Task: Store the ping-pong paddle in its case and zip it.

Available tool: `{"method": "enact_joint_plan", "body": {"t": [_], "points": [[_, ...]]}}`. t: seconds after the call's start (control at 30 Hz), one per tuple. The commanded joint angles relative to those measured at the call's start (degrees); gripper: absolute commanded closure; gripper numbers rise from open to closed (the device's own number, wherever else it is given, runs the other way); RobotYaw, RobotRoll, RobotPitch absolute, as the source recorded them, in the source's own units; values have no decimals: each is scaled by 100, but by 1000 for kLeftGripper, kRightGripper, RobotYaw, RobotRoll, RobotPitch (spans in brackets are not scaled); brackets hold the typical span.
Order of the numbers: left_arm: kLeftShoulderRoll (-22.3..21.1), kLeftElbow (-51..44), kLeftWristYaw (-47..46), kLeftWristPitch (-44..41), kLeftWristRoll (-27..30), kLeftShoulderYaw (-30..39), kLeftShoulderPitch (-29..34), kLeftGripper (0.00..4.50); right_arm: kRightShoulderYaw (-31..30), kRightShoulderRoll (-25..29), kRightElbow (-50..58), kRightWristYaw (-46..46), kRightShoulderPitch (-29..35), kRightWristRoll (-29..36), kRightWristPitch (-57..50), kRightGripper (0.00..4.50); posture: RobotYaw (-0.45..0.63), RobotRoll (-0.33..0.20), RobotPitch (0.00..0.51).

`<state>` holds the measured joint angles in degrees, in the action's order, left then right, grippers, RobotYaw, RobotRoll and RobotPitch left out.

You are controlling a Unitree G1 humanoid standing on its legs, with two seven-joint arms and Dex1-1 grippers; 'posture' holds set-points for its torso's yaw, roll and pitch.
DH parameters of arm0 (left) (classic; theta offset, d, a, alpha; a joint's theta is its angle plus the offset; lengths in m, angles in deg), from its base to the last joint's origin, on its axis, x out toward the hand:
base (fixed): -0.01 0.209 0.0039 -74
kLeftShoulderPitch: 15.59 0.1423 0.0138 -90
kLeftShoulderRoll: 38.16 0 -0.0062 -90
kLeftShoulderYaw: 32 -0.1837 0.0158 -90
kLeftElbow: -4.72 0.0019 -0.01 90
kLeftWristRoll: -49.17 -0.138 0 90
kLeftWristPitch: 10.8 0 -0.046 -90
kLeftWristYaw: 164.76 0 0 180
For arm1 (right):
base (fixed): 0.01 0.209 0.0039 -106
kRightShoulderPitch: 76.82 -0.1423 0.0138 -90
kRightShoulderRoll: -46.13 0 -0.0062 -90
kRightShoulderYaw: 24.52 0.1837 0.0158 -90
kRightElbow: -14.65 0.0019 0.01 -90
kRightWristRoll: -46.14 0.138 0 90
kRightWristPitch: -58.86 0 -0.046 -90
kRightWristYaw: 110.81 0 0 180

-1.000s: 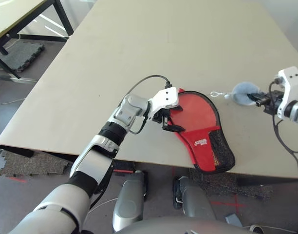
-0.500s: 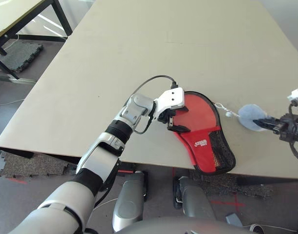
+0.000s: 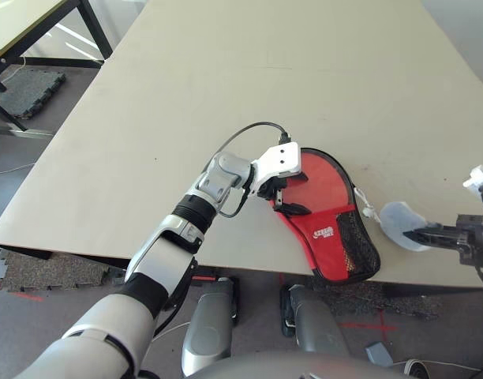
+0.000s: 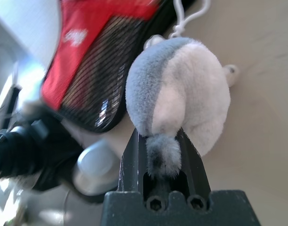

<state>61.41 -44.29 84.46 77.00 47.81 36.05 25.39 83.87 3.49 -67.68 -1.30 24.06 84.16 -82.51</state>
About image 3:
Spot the small grey floor box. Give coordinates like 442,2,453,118
365,342,393,366

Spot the grey plush fish keychain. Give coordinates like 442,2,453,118
354,187,432,253

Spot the dark grey foam mat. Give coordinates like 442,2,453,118
0,69,67,120

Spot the thin white floor cable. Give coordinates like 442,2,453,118
0,163,38,177

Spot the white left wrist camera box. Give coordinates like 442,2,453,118
249,141,304,195

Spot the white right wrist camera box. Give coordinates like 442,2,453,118
462,165,483,195

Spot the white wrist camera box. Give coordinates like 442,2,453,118
462,165,483,195
249,141,304,195

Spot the white cable near legs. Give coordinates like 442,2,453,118
150,321,191,345

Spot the side table with black frame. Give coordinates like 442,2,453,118
0,0,116,132

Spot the grey robot torso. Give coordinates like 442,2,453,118
182,351,420,379

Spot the grey robot right leg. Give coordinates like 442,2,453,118
280,283,350,356

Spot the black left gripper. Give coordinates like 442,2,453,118
256,171,312,216

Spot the white striped roll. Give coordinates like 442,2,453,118
402,358,429,379

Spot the red black paddle case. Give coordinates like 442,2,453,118
271,147,382,283

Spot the black left wrist camera cable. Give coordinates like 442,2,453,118
215,122,292,219

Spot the grey robot leg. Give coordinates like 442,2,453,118
182,278,241,373
280,283,350,356

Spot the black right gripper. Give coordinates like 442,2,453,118
402,214,483,266

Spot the grey robot left leg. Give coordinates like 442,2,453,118
182,278,241,373

